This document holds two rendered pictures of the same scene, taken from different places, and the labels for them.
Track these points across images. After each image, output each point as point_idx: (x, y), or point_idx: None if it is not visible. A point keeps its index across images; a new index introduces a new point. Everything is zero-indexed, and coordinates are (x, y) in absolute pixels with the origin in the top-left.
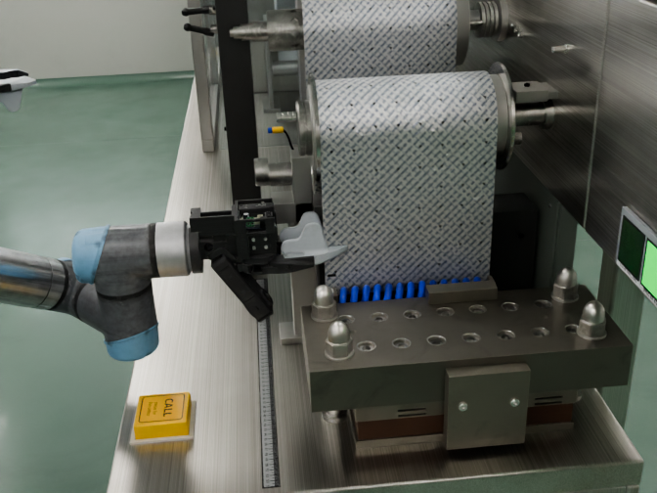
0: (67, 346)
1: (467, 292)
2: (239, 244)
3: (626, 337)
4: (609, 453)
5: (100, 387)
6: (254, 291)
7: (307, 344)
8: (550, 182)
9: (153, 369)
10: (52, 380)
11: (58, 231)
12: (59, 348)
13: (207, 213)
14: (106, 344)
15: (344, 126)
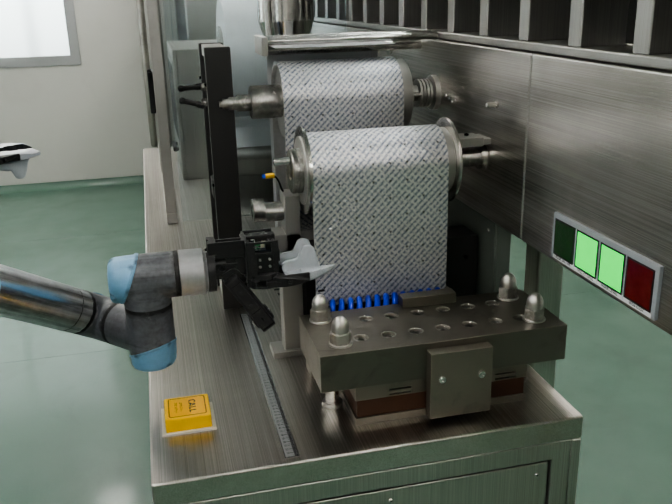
0: (25, 421)
1: (433, 297)
2: (249, 263)
3: (560, 320)
4: (556, 413)
5: (61, 455)
6: (260, 305)
7: (312, 339)
8: (488, 210)
9: (167, 383)
10: (13, 452)
11: (3, 320)
12: (16, 423)
13: (221, 240)
14: (132, 358)
15: (331, 166)
